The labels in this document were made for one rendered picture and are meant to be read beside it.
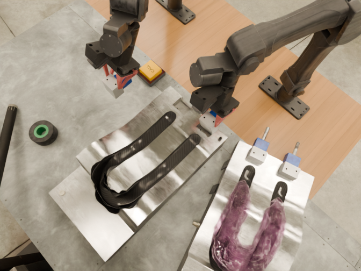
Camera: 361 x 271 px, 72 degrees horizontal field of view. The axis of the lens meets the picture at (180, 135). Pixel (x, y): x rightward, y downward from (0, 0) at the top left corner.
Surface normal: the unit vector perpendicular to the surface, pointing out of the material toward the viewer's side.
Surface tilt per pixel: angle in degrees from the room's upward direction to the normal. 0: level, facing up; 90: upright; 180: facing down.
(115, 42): 65
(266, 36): 16
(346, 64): 0
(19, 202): 0
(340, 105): 0
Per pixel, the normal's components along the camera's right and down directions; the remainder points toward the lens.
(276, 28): -0.22, -0.25
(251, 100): 0.04, -0.35
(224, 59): 0.28, -0.41
